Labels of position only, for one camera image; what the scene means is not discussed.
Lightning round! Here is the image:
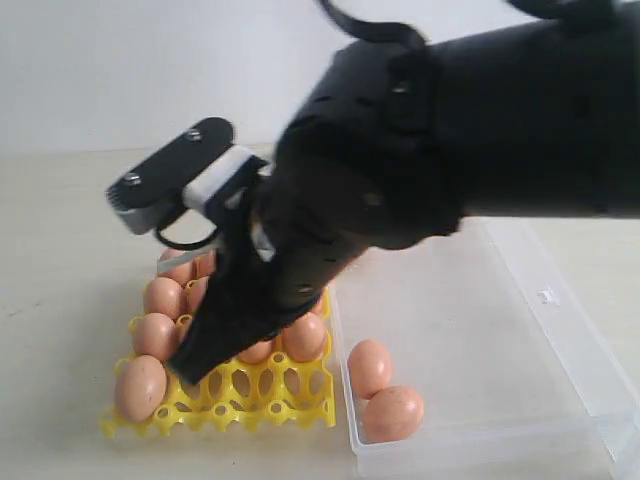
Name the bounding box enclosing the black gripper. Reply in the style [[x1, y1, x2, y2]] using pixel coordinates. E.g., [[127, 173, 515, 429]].
[[169, 119, 461, 384]]

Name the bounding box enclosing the brown egg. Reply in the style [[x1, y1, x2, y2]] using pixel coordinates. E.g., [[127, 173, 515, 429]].
[[132, 313, 179, 362], [347, 339, 393, 400], [362, 386, 425, 443], [143, 277, 183, 320], [156, 248, 194, 287], [281, 313, 326, 363], [194, 250, 216, 279], [237, 340, 273, 365], [114, 355, 167, 423], [308, 287, 331, 320], [185, 277, 209, 314]]

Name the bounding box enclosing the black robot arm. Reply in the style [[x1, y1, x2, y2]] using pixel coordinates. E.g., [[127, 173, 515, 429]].
[[168, 1, 639, 384]]

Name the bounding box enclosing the yellow plastic egg tray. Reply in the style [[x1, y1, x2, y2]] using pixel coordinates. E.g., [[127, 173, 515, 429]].
[[100, 281, 336, 438]]

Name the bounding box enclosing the clear plastic container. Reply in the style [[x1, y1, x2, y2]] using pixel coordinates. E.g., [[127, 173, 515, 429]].
[[331, 219, 639, 479]]

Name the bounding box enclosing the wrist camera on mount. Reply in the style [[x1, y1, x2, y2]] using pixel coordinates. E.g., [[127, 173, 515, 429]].
[[106, 117, 268, 251]]

